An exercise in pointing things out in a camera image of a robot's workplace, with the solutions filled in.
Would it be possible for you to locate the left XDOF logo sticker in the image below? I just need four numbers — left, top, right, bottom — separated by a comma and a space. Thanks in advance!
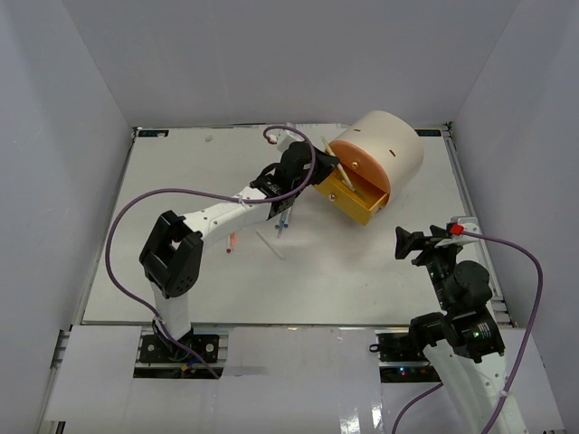
138, 129, 169, 137

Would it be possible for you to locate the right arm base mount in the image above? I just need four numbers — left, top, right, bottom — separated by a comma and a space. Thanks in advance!
368, 325, 441, 383

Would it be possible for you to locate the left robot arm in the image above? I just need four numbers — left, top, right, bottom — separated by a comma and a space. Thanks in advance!
139, 142, 339, 361

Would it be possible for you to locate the yellow drawer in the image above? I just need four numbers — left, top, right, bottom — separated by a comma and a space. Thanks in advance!
314, 168, 391, 226

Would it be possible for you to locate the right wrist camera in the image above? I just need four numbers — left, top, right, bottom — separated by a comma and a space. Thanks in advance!
436, 216, 480, 248

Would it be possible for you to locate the cream round drawer cabinet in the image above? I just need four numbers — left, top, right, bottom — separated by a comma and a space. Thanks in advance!
332, 110, 424, 199

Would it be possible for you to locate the white pen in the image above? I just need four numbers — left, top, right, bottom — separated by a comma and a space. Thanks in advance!
255, 230, 286, 260

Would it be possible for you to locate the purple camera cable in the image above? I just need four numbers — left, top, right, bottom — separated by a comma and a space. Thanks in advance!
390, 230, 544, 434
104, 126, 317, 379

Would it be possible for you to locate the pink top drawer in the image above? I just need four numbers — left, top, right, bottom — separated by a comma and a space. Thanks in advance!
329, 139, 391, 195

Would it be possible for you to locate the dark XDOF logo sticker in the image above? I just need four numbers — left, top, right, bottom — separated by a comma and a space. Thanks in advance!
415, 128, 441, 137

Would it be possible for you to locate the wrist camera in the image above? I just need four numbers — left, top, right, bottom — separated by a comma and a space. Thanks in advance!
267, 129, 296, 153
436, 216, 480, 248

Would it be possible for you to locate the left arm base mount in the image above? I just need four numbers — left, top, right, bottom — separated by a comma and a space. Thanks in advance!
133, 331, 227, 380

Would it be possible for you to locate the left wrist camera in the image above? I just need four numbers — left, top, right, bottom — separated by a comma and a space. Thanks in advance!
267, 129, 296, 153

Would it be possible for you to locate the thin green pen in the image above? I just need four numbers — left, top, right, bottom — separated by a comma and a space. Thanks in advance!
353, 186, 372, 202

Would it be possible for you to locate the blue cap white marker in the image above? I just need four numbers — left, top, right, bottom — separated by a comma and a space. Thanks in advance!
283, 207, 293, 229

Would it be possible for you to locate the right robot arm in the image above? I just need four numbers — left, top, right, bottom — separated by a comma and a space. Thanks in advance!
394, 218, 528, 433

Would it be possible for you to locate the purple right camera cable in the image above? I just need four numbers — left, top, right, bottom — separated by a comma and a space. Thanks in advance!
390, 230, 544, 434

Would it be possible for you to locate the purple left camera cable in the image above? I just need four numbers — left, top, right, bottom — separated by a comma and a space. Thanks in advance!
104, 126, 317, 379

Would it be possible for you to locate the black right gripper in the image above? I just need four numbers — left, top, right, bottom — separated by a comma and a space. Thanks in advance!
394, 225, 462, 311

